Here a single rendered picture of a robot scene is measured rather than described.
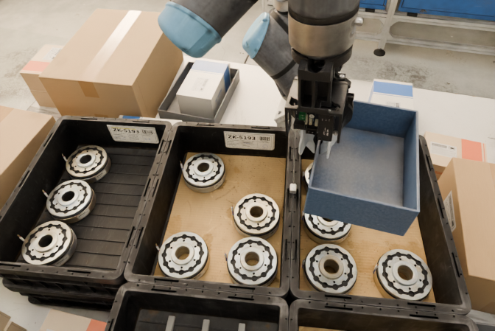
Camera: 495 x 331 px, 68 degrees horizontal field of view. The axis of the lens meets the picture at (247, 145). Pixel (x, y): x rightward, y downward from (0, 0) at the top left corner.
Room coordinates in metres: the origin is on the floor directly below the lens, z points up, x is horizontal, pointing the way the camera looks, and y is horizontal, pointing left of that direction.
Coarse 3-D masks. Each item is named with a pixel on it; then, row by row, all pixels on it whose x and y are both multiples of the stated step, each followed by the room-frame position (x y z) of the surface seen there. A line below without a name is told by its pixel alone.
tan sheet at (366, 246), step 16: (304, 160) 0.58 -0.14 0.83; (304, 192) 0.48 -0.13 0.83; (352, 224) 0.39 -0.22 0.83; (416, 224) 0.38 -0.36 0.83; (304, 240) 0.36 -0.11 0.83; (352, 240) 0.35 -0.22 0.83; (368, 240) 0.35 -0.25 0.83; (384, 240) 0.35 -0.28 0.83; (400, 240) 0.34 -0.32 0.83; (416, 240) 0.34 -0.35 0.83; (304, 256) 0.32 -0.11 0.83; (352, 256) 0.32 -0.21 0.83; (368, 256) 0.31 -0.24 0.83; (368, 272) 0.28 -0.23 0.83; (304, 288) 0.25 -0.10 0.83; (352, 288) 0.25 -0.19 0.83; (368, 288) 0.25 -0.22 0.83
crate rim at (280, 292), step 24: (168, 144) 0.57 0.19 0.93; (288, 144) 0.55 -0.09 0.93; (288, 168) 0.48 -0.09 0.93; (288, 192) 0.43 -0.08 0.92; (144, 216) 0.38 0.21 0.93; (288, 216) 0.36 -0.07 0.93; (288, 240) 0.31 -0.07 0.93; (288, 264) 0.27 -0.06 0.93; (216, 288) 0.23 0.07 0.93; (240, 288) 0.23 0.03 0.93; (264, 288) 0.22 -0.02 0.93; (288, 288) 0.22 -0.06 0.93
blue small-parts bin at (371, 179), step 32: (352, 128) 0.45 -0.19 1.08; (384, 128) 0.44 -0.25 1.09; (416, 128) 0.39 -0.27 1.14; (320, 160) 0.38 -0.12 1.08; (352, 160) 0.38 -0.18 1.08; (384, 160) 0.38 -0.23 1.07; (416, 160) 0.33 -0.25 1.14; (320, 192) 0.28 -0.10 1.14; (352, 192) 0.32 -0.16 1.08; (384, 192) 0.31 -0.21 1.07; (416, 192) 0.27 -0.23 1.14; (384, 224) 0.25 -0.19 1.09
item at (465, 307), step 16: (432, 176) 0.44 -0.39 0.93; (432, 192) 0.40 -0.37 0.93; (448, 224) 0.33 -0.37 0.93; (448, 240) 0.29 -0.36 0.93; (464, 288) 0.21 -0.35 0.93; (368, 304) 0.19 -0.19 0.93; (384, 304) 0.19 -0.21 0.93; (400, 304) 0.19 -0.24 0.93; (432, 304) 0.18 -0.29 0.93; (448, 304) 0.18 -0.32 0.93; (464, 304) 0.18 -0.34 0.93
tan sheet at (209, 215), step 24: (240, 168) 0.56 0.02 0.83; (264, 168) 0.56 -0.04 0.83; (192, 192) 0.50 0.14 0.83; (216, 192) 0.49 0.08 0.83; (240, 192) 0.49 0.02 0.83; (264, 192) 0.49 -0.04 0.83; (192, 216) 0.43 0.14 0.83; (216, 216) 0.43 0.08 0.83; (216, 240) 0.37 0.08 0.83; (216, 264) 0.32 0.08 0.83
